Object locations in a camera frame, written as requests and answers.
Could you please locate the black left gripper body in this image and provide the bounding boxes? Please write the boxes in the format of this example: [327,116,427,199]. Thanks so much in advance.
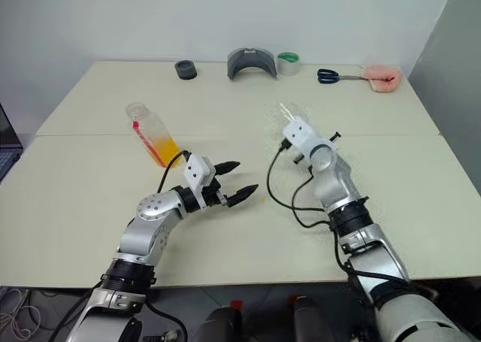
[201,174,229,208]

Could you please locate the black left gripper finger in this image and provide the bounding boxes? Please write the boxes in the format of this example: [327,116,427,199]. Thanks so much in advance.
[213,160,241,177]
[225,183,260,208]

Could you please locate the bottle with orange liquid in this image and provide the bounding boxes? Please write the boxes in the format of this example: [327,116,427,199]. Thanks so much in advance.
[124,101,182,168]

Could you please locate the tape roll with green core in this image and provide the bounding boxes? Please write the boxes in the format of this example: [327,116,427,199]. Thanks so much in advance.
[277,51,301,77]

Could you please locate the small black round container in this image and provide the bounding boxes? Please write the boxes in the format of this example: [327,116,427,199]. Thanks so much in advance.
[174,59,198,82]

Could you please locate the grey curved arch piece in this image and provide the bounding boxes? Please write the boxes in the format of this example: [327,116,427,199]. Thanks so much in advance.
[226,47,279,81]

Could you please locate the pink fluffy cloth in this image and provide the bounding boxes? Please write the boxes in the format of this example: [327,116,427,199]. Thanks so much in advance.
[360,64,404,95]

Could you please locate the dark rounded shape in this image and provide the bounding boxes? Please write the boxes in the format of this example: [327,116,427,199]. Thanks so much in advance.
[194,305,242,342]
[292,296,336,342]

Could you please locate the dark laptop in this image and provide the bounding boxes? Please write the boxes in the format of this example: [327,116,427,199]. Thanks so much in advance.
[0,102,25,182]

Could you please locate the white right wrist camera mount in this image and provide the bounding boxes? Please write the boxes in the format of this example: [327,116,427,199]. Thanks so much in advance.
[281,117,321,159]

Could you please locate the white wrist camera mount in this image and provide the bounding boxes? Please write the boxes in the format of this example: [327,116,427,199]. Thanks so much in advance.
[182,153,217,210]
[281,117,321,159]

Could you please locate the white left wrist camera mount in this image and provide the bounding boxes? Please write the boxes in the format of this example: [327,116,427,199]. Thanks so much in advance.
[182,153,217,210]

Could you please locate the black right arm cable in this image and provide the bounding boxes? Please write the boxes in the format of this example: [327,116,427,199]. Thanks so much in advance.
[266,138,339,230]

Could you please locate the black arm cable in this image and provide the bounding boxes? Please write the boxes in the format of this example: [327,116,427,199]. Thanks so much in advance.
[144,150,191,341]
[266,138,339,230]

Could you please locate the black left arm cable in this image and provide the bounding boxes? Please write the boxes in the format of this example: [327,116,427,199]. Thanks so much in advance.
[144,150,191,341]

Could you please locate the black handled scissors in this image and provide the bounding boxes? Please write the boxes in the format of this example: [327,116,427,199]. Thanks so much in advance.
[316,68,368,85]

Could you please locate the white cord on floor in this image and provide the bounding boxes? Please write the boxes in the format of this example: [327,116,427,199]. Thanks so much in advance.
[0,286,41,340]

